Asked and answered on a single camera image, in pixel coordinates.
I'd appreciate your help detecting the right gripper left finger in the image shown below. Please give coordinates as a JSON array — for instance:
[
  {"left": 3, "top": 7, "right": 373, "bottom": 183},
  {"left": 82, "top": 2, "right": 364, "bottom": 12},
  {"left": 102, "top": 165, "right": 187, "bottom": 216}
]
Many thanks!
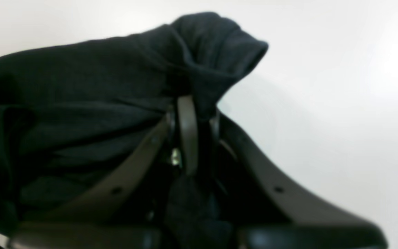
[{"left": 7, "top": 95, "right": 199, "bottom": 249}]

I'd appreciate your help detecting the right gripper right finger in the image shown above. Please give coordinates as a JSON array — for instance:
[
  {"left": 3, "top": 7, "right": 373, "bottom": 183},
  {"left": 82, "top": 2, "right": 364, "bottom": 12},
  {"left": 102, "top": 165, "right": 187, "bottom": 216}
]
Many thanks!
[{"left": 211, "top": 114, "right": 388, "bottom": 249}]

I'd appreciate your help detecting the black t-shirt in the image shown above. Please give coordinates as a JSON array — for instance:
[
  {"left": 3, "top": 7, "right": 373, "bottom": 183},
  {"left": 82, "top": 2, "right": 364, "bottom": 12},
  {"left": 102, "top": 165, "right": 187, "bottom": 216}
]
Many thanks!
[{"left": 0, "top": 12, "right": 268, "bottom": 236}]

